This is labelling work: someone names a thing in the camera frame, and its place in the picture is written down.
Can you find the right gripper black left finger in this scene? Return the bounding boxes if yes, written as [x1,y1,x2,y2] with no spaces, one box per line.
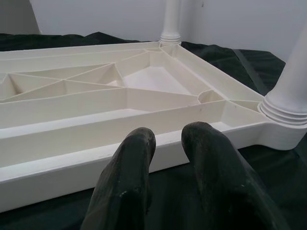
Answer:
[81,126,157,230]

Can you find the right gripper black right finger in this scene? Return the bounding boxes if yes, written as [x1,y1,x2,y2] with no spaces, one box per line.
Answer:
[181,121,291,230]

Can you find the white plastic table top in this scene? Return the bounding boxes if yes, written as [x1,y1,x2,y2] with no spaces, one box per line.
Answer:
[0,40,307,213]

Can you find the white plastic table leg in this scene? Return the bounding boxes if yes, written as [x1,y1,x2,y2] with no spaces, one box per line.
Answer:
[159,0,182,46]
[258,31,307,125]

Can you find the black cloth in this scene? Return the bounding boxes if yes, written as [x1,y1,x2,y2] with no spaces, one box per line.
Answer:
[0,31,307,230]

